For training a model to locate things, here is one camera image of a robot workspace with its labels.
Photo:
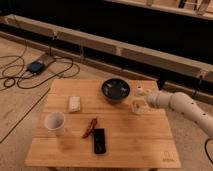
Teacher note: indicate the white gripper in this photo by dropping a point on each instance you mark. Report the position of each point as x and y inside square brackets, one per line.
[151, 99]

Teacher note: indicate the clear plastic bottle white label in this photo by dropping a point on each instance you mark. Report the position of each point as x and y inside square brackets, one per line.
[138, 102]

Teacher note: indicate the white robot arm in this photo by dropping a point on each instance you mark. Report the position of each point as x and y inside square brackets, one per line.
[183, 104]

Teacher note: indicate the dark blue bowl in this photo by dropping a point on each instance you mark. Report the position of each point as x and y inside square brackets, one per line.
[115, 90]

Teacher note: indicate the black remote control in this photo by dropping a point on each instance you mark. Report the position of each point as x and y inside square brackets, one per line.
[99, 141]

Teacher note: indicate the wooden table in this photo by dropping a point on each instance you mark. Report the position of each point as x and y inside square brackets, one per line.
[132, 141]

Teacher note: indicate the white sponge block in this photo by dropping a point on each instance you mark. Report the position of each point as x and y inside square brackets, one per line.
[74, 104]

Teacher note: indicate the white paper cup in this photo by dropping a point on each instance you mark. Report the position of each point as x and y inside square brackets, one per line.
[55, 123]

